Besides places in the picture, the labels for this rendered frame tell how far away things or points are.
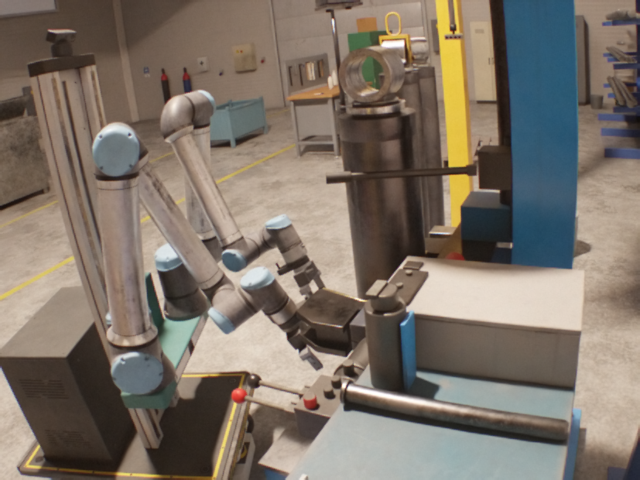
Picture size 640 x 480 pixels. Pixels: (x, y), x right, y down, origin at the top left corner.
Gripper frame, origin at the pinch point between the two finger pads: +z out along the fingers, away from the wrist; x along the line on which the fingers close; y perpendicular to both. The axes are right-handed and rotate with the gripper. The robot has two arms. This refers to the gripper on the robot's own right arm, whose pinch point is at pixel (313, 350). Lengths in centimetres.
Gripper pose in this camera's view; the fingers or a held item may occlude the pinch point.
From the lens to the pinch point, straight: 166.0
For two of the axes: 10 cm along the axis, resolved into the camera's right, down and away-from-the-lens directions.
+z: 4.8, 7.4, 4.6
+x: 1.5, 4.5, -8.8
